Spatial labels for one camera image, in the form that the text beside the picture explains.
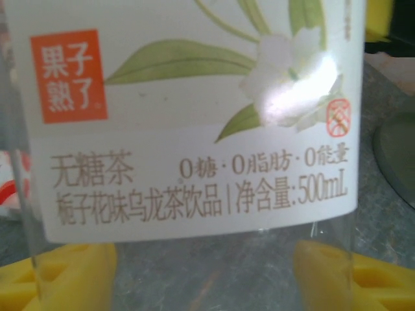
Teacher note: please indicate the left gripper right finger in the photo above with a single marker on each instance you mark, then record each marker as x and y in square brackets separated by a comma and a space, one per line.
[356, 282]

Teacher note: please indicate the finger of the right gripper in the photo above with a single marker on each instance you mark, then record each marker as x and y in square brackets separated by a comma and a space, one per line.
[379, 19]

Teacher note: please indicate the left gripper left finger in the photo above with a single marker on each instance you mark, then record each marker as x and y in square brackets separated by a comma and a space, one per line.
[65, 278]

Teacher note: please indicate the red and white label bottle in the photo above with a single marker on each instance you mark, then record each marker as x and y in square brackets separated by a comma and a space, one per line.
[11, 181]

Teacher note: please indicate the green cap tea bottle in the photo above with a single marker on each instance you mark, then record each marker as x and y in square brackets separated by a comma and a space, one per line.
[194, 97]

